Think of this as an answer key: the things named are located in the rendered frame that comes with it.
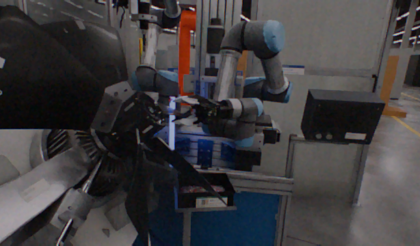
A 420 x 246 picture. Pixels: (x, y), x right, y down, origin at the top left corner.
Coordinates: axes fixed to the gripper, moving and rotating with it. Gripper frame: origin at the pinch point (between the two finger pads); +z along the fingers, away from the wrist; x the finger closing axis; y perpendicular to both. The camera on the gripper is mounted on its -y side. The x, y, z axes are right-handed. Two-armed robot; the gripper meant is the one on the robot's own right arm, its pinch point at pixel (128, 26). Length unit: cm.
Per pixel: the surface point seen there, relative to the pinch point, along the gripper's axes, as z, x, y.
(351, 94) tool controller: 24, -98, -15
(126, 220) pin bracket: 56, -25, -65
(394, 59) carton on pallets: -2, -458, 653
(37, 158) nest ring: 37, -6, -72
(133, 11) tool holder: 1, -23, -54
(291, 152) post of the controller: 50, -78, -16
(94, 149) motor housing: 36, -18, -67
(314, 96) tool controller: 25, -83, -20
